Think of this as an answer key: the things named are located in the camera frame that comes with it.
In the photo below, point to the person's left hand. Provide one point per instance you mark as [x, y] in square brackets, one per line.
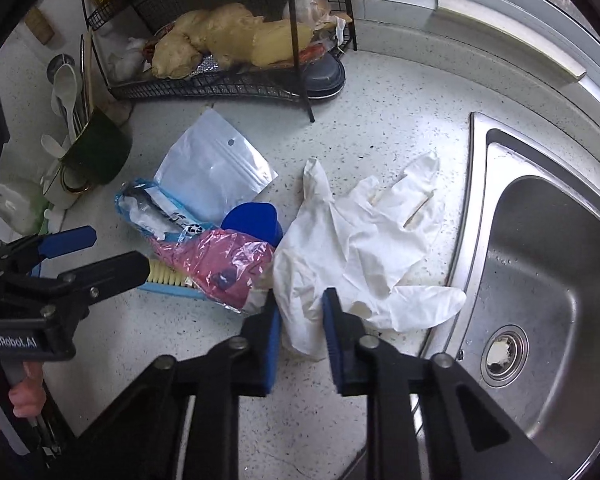
[27, 392]

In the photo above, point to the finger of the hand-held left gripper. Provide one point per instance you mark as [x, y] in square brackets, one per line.
[125, 270]
[67, 242]

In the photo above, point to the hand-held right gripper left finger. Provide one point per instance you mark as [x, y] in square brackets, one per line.
[272, 355]

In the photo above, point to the white rubber glove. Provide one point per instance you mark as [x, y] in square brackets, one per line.
[360, 245]

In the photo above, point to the yellow dough in bag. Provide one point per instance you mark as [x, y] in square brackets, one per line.
[220, 35]

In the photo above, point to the light blue plastic wrapper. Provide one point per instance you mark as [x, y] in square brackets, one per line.
[145, 205]

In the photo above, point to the blue plastic cap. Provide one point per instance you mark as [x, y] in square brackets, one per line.
[252, 222]

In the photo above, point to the stainless steel sink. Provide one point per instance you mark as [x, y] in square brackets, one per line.
[545, 285]

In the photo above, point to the white zip pouch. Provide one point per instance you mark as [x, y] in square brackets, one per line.
[215, 165]

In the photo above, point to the dark green utensil cup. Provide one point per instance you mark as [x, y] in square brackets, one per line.
[97, 152]

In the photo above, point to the white spoon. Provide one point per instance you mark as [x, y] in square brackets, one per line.
[66, 95]
[55, 145]

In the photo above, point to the pink clear plastic wrapper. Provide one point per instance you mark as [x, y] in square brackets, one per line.
[220, 265]

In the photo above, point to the black plastic bowl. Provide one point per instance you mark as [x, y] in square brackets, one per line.
[325, 77]

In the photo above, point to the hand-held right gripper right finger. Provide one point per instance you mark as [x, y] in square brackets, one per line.
[332, 345]

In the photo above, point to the white plastic bag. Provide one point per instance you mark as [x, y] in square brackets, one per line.
[125, 57]

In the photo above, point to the brush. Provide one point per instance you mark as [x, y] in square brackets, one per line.
[167, 275]

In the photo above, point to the garlic in plastic bag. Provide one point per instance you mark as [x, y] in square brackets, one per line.
[305, 5]

